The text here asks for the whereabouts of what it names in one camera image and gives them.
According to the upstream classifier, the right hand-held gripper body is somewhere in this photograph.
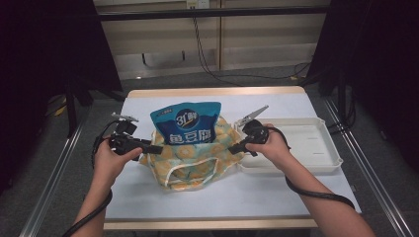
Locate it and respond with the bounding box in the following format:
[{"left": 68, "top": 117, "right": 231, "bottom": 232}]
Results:
[{"left": 234, "top": 105, "right": 271, "bottom": 147}]

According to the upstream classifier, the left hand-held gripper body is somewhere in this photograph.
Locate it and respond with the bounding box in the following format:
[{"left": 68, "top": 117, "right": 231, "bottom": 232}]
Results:
[{"left": 108, "top": 112, "right": 147, "bottom": 162}]

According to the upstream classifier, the lemon print cloth bag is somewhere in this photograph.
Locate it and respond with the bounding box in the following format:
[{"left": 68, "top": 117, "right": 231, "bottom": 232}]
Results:
[{"left": 137, "top": 115, "right": 245, "bottom": 193}]

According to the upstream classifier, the blue snack packet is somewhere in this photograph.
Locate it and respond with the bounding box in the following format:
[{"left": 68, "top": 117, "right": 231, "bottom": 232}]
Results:
[{"left": 149, "top": 101, "right": 222, "bottom": 146}]

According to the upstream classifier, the white plastic tray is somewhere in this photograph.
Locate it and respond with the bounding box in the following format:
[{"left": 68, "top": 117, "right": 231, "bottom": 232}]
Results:
[{"left": 235, "top": 117, "right": 345, "bottom": 176}]

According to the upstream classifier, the person's right hand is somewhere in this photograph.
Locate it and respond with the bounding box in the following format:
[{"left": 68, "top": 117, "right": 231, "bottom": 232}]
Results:
[{"left": 244, "top": 122, "right": 293, "bottom": 173}]

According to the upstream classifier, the person's left hand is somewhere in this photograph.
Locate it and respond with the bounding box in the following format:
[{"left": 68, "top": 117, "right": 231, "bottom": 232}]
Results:
[{"left": 92, "top": 137, "right": 144, "bottom": 190}]

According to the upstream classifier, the black metal stand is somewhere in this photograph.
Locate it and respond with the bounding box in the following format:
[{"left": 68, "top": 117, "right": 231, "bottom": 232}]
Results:
[{"left": 63, "top": 88, "right": 79, "bottom": 138}]

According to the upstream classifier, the black curtain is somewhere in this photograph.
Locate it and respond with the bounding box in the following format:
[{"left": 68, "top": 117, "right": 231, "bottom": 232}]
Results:
[
  {"left": 307, "top": 0, "right": 419, "bottom": 167},
  {"left": 0, "top": 0, "right": 124, "bottom": 196}
]

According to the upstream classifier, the black horizontal bar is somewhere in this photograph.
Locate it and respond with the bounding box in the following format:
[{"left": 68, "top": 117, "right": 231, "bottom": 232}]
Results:
[{"left": 98, "top": 5, "right": 332, "bottom": 22}]

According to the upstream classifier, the black floor cable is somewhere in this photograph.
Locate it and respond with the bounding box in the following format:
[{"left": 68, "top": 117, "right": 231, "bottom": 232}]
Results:
[{"left": 192, "top": 16, "right": 313, "bottom": 88}]

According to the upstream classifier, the metal floor rail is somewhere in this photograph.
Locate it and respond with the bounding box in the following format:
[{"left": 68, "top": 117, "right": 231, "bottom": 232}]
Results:
[
  {"left": 19, "top": 120, "right": 89, "bottom": 237},
  {"left": 321, "top": 96, "right": 419, "bottom": 237}
]

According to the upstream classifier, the right hand-held gripper black cable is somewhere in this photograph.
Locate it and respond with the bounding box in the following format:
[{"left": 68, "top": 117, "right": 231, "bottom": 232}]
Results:
[{"left": 267, "top": 125, "right": 357, "bottom": 210}]

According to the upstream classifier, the white wall socket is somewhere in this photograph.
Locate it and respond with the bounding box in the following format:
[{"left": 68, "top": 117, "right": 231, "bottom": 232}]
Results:
[{"left": 185, "top": 0, "right": 211, "bottom": 10}]

